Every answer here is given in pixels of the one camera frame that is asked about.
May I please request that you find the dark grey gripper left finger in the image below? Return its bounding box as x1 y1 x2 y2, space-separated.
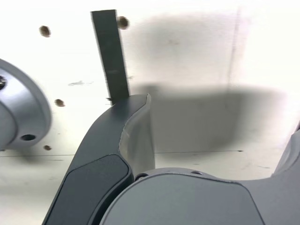
43 93 157 225

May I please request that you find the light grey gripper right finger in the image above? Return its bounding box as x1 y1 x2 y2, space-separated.
99 121 300 225

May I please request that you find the black tape strip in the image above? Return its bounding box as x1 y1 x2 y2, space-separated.
90 9 130 105

